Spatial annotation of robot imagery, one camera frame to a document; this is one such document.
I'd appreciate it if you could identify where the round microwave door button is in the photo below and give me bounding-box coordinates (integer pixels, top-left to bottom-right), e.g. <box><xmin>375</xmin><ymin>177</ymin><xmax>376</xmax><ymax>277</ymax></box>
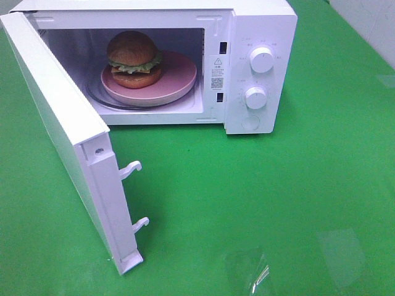
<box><xmin>241</xmin><ymin>115</ymin><xmax>260</xmax><ymax>131</ymax></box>

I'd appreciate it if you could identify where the upper white microwave knob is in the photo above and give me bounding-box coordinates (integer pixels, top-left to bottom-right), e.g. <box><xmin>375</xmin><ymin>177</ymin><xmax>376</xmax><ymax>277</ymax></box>
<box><xmin>249</xmin><ymin>46</ymin><xmax>274</xmax><ymax>73</ymax></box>

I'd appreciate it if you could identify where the glass microwave turntable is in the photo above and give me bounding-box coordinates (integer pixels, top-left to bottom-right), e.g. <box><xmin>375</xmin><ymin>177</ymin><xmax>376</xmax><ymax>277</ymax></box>
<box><xmin>86</xmin><ymin>77</ymin><xmax>203</xmax><ymax>113</ymax></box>

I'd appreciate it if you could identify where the burger with lettuce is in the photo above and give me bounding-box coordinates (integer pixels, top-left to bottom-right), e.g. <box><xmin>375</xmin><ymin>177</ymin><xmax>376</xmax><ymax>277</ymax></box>
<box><xmin>107</xmin><ymin>31</ymin><xmax>162</xmax><ymax>89</ymax></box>

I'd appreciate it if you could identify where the white microwave door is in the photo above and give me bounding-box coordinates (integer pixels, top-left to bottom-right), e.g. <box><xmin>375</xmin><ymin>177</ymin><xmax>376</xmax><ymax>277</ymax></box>
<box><xmin>1</xmin><ymin>12</ymin><xmax>149</xmax><ymax>274</ymax></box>

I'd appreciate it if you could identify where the white microwave knob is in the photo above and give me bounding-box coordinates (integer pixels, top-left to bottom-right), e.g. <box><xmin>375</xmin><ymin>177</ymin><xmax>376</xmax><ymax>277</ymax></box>
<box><xmin>249</xmin><ymin>46</ymin><xmax>274</xmax><ymax>73</ymax></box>
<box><xmin>245</xmin><ymin>86</ymin><xmax>267</xmax><ymax>110</ymax></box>

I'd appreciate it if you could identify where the lower white microwave knob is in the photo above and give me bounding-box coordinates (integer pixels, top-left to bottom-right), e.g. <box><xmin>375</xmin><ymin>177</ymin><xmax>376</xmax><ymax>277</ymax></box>
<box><xmin>245</xmin><ymin>86</ymin><xmax>267</xmax><ymax>110</ymax></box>

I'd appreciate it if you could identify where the pink round plate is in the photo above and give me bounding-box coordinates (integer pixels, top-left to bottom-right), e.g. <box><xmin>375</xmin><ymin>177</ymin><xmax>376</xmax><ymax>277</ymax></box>
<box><xmin>101</xmin><ymin>51</ymin><xmax>197</xmax><ymax>107</ymax></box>

